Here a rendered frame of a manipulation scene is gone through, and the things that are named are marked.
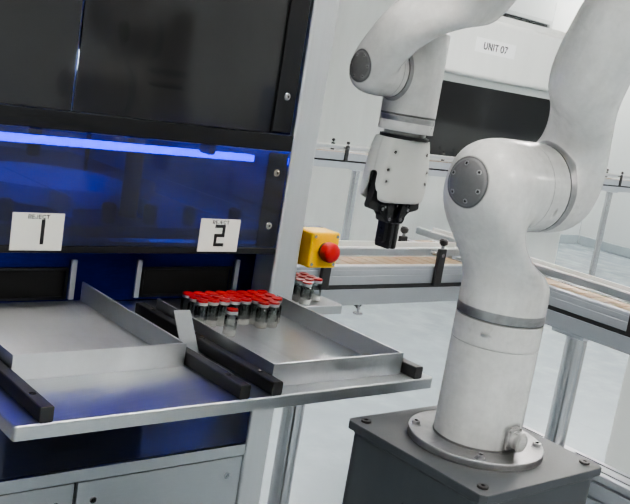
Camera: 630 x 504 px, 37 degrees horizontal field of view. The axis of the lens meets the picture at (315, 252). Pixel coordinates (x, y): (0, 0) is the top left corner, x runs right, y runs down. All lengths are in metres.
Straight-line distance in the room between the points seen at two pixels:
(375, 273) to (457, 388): 0.86
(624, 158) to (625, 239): 0.87
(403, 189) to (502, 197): 0.29
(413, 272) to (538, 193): 1.02
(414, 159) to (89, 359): 0.56
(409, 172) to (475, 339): 0.30
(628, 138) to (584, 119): 9.36
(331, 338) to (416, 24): 0.59
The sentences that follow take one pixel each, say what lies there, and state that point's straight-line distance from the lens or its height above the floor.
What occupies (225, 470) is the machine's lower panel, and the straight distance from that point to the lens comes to 1.87.
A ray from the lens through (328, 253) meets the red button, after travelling 1.80.
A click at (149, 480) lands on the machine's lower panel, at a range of 1.78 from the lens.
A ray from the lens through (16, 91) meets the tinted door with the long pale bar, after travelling 1.47.
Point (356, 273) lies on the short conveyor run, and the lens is 2.06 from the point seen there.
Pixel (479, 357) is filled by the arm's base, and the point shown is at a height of 1.00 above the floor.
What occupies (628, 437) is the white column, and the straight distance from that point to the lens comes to 2.91.
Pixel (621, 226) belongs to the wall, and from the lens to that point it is 10.55.
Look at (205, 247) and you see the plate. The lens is 1.67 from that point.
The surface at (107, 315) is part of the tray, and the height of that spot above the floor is 0.89.
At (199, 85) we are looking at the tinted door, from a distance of 1.62.
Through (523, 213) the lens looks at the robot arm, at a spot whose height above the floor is 1.20.
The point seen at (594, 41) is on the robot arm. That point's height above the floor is 1.41.
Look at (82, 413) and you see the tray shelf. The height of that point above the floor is 0.88.
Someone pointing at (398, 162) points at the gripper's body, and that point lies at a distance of 1.40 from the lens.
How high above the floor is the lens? 1.32
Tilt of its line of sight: 10 degrees down
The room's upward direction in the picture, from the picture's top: 9 degrees clockwise
